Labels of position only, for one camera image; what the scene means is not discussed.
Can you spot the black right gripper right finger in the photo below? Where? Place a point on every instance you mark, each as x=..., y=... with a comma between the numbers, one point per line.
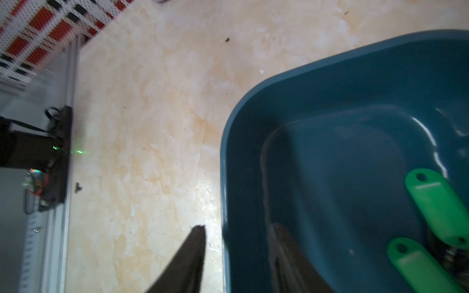
x=291, y=271

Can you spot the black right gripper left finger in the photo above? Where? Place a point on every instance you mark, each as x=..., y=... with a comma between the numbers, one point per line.
x=185, y=271

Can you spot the green key tag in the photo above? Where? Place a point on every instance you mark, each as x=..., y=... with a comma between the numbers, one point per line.
x=419, y=268
x=442, y=209

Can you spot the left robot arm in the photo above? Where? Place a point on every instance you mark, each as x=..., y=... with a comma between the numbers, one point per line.
x=44, y=153

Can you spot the teal plastic storage box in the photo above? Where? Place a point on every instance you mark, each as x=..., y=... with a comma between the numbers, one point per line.
x=324, y=150

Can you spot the small black screw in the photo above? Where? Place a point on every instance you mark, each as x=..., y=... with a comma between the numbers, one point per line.
x=78, y=187

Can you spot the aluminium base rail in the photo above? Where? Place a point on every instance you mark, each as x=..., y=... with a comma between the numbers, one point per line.
x=44, y=260

